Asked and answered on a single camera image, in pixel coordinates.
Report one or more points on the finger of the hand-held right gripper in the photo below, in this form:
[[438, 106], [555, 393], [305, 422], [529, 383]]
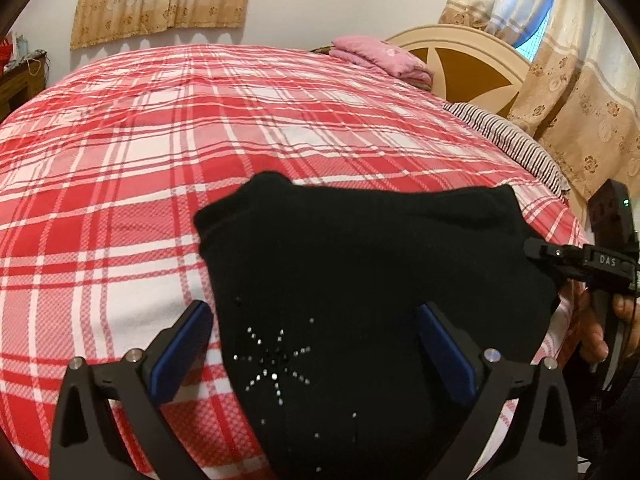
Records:
[[542, 252]]

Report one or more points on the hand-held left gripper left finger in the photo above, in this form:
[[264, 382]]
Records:
[[180, 350]]

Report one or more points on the window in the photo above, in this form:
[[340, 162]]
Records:
[[536, 40]]

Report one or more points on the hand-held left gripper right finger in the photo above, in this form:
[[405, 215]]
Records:
[[445, 355]]

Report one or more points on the person's right hand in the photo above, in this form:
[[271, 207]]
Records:
[[592, 335]]

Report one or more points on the red plaid bed sheet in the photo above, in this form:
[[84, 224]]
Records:
[[200, 135]]

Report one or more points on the red gift bag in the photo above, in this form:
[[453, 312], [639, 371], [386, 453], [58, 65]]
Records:
[[4, 52]]

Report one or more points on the wooden desk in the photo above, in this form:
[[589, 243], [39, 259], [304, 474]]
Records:
[[20, 87]]

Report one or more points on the black pants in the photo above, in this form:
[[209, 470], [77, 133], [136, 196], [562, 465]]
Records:
[[350, 260]]

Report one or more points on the striped pillow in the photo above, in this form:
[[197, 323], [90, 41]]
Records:
[[515, 145]]

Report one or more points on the cream wooden headboard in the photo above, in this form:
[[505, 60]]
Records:
[[465, 55]]

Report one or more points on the person's dark clothing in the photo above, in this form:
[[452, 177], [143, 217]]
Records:
[[620, 435]]

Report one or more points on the pink folded blanket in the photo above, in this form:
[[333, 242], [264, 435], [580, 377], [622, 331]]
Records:
[[385, 57]]

